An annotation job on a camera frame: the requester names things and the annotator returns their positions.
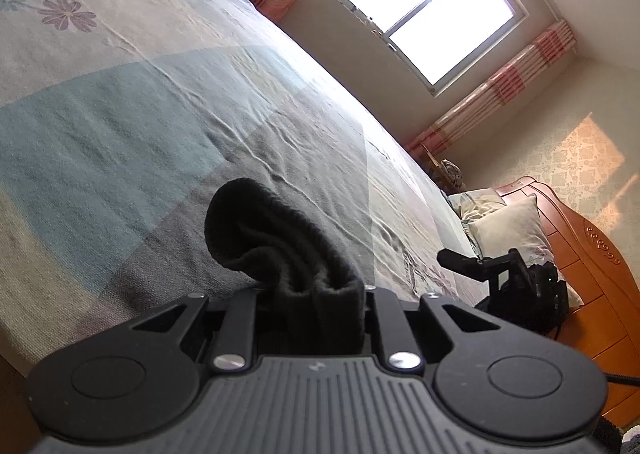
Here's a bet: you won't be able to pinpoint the bed with patchwork sheet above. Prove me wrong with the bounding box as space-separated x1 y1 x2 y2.
0 0 493 377

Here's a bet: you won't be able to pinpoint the dark grey pants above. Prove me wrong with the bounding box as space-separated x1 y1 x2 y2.
205 177 366 356

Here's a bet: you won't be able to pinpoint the grey fuzzy cloth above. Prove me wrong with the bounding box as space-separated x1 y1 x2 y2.
594 414 640 454

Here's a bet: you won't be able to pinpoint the wooden headboard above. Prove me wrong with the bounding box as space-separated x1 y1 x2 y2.
495 176 640 430

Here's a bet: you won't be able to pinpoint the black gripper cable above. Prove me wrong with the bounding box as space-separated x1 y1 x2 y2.
547 321 640 383

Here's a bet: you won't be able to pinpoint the large beige printed pillow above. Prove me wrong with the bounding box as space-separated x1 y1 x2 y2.
467 194 585 310

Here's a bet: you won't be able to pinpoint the wooden nightstand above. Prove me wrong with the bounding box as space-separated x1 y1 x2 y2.
419 143 467 193

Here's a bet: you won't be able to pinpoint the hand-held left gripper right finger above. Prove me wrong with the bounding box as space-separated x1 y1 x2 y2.
366 287 502 375

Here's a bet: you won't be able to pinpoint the small floral pillow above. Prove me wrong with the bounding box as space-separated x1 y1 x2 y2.
447 187 507 222

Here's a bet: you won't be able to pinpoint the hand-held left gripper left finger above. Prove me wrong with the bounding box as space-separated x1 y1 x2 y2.
129 290 262 375

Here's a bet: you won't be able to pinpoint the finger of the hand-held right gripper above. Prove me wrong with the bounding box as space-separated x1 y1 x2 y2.
437 248 501 283
472 290 506 317

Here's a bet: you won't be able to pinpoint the grey bundle on nightstand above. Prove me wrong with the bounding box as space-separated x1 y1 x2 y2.
440 159 464 186

